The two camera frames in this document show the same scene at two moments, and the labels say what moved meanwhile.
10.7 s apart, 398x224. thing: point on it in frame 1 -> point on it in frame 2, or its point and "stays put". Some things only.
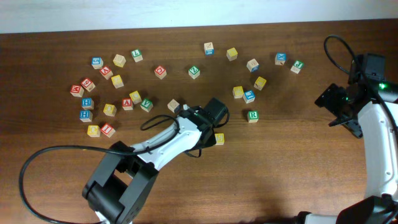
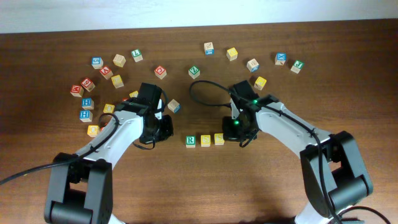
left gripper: [210, 143] -> [167, 131]
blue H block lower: [86, 116] stays put
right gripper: [328, 100] -> [229, 132]
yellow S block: [219, 138] stays put
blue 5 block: [97, 62] stays put
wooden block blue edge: [253, 65] stays put
